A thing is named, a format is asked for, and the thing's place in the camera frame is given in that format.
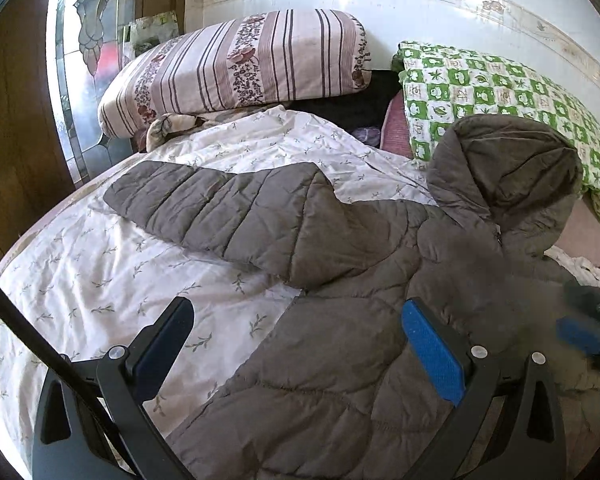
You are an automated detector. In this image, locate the grey quilted hooded jacket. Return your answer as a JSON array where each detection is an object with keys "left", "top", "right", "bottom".
[{"left": 104, "top": 115, "right": 600, "bottom": 479}]

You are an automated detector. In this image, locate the green white patterned pillow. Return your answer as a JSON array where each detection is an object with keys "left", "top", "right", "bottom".
[{"left": 391, "top": 41, "right": 600, "bottom": 220}]

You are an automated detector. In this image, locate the black cloth behind pillows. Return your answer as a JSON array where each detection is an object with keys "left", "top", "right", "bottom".
[{"left": 287, "top": 70, "right": 402, "bottom": 132}]

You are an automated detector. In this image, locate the striped floral pillow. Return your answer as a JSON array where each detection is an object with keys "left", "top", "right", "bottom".
[{"left": 97, "top": 9, "right": 372, "bottom": 139}]

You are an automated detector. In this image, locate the black cable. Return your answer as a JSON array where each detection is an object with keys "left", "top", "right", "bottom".
[{"left": 0, "top": 261, "right": 146, "bottom": 480}]

